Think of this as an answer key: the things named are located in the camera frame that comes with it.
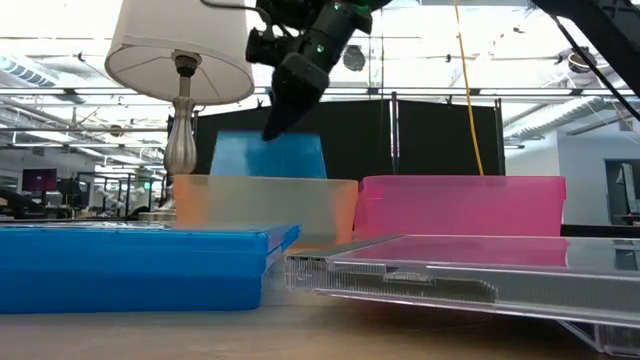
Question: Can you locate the dark glass door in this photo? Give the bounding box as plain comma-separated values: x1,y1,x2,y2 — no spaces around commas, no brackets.
604,158,640,226

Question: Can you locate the yellow cable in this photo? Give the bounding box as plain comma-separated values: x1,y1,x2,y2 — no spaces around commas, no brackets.
452,0,486,177

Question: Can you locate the black aluminium table frame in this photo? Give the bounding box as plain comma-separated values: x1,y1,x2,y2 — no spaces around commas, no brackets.
559,223,640,238

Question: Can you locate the orange translucent plastic bin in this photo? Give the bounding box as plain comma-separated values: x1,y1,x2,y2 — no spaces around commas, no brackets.
172,173,360,249

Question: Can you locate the white shade silver table lamp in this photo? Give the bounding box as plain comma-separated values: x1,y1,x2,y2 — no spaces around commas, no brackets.
104,0,256,224

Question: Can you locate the dark monitor screen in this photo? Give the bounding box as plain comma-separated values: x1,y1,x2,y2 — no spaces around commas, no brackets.
20,168,59,194

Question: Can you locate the black partition screen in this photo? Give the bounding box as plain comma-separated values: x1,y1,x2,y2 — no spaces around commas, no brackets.
193,92,505,179

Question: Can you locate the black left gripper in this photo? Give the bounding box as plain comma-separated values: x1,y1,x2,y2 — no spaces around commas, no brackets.
244,0,374,143

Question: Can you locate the black office chair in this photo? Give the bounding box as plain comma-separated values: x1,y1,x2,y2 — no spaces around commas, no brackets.
0,185,36,220

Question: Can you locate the pink translucent plastic bin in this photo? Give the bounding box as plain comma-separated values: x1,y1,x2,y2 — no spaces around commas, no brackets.
353,174,568,239

